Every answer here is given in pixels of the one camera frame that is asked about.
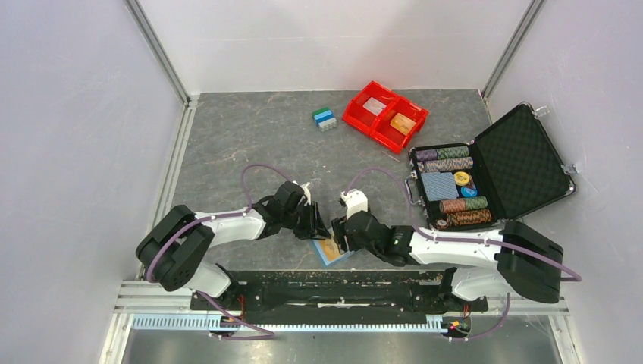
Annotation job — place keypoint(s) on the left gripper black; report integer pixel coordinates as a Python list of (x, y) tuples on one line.
[(318, 227)]

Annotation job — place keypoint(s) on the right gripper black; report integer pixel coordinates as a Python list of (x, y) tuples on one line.
[(339, 236)]

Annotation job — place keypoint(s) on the orange credit card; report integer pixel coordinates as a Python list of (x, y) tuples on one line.
[(329, 251), (402, 123)]

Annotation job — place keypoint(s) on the blue card holder wallet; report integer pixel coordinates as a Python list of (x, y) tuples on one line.
[(314, 244)]

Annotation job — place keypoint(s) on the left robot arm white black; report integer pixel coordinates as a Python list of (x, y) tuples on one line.
[(172, 253)]

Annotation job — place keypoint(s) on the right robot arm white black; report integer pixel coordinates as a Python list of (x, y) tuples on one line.
[(514, 259)]

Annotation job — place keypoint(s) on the blue playing card deck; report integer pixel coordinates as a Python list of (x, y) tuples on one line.
[(439, 186)]

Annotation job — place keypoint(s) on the white card in bin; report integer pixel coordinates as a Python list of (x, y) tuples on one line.
[(374, 106)]

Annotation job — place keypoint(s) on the stacked green blue white blocks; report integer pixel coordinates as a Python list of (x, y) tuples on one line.
[(324, 119)]

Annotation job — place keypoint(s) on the orange green chip row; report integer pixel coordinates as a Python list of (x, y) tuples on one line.
[(463, 204)]

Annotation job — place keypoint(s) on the red divided plastic bin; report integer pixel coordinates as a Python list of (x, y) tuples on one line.
[(378, 127)]

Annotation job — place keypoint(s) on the orange brown chip row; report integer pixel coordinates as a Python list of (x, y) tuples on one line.
[(465, 218)]

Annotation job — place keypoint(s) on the purple brown chip row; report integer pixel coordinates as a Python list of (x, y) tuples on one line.
[(449, 164)]

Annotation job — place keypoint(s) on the yellow dealer chip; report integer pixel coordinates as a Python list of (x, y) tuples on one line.
[(461, 178)]

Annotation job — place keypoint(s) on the blue dealer chip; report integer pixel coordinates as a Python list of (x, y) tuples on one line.
[(468, 192)]

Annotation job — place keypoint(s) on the purple green chip row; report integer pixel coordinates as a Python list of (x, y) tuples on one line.
[(428, 155)]

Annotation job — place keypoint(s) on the black poker chip case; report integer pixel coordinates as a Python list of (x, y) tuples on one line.
[(516, 167)]

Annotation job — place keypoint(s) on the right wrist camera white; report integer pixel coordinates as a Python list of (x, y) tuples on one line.
[(354, 201)]

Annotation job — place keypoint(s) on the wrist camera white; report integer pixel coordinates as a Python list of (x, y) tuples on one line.
[(304, 189), (354, 201)]

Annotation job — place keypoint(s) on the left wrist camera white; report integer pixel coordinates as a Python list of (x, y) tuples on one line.
[(304, 189)]

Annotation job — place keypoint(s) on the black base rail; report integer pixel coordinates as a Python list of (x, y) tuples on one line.
[(332, 297)]

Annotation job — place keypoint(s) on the aluminium frame post right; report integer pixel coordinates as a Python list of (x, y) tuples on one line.
[(512, 47)]

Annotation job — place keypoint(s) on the aluminium frame post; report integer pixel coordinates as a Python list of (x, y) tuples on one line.
[(154, 43), (512, 47)]

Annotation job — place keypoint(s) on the aluminium frame post left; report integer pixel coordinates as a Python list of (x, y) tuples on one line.
[(154, 43)]

